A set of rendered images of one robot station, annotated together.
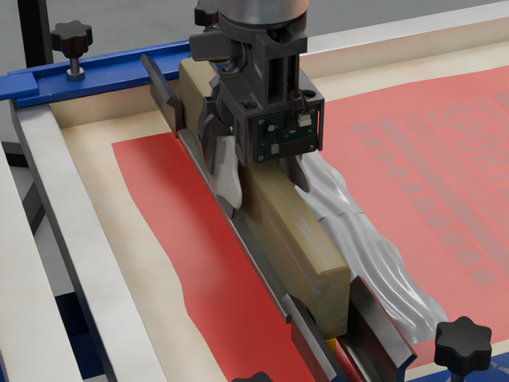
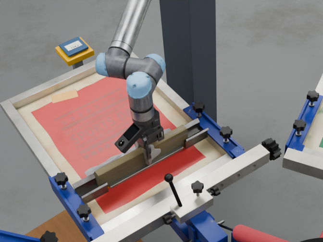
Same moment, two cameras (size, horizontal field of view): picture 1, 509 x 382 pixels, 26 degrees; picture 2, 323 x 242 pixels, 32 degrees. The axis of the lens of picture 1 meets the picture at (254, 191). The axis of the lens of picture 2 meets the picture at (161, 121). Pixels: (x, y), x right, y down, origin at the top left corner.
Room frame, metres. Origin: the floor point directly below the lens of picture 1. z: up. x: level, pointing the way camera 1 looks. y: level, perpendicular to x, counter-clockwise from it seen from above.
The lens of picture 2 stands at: (0.93, 1.30, 2.48)
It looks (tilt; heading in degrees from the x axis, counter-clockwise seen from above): 45 degrees down; 262
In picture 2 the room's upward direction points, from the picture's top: 6 degrees counter-clockwise
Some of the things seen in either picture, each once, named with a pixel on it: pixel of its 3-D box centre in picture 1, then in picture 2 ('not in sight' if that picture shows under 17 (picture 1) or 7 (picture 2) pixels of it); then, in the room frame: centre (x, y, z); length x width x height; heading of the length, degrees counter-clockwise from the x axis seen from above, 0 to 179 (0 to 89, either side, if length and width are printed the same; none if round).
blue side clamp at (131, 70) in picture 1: (148, 84); (76, 208); (1.07, 0.12, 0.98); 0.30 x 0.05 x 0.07; 111
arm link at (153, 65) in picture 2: not in sight; (145, 71); (0.76, -0.10, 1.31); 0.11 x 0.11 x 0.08; 58
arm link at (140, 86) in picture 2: not in sight; (140, 91); (0.80, -0.01, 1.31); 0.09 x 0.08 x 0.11; 58
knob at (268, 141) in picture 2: not in sight; (267, 151); (0.40, 0.09, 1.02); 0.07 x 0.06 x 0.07; 111
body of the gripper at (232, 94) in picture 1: (265, 78); (146, 127); (0.79, -0.01, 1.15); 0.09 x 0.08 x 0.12; 21
